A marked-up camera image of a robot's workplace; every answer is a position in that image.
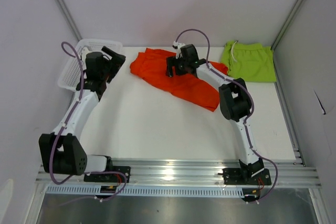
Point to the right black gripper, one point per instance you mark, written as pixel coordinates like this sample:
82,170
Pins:
171,62

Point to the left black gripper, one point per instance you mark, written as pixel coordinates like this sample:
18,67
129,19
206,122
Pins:
117,60

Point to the orange shorts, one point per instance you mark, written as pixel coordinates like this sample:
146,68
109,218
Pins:
150,66

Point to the lime green shorts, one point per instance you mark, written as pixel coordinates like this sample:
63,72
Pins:
253,62

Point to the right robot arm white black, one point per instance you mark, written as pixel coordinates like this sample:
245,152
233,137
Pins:
235,101

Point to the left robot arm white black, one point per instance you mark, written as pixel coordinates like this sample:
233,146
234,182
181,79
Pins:
60,150

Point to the white plastic basket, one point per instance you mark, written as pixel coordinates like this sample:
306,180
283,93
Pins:
70,76

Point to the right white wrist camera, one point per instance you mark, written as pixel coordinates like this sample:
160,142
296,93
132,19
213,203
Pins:
177,46

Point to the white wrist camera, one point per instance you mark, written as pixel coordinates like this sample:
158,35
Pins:
177,46
85,51

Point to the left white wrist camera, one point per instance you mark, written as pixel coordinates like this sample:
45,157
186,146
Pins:
85,51

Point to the left aluminium frame post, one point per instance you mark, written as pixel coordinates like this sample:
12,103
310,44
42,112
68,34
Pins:
69,19

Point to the aluminium frame post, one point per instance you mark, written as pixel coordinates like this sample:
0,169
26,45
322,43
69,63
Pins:
287,23
69,19

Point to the aluminium mounting rail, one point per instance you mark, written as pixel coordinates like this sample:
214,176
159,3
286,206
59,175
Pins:
173,172

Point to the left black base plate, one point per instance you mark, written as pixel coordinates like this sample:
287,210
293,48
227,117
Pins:
120,174

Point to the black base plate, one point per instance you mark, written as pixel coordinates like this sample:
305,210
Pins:
120,174
236,176

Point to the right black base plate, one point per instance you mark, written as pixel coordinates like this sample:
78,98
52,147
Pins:
236,176

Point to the white slotted cable duct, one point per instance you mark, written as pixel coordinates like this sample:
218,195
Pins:
160,191

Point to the right aluminium frame post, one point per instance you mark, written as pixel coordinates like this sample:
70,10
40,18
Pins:
287,23

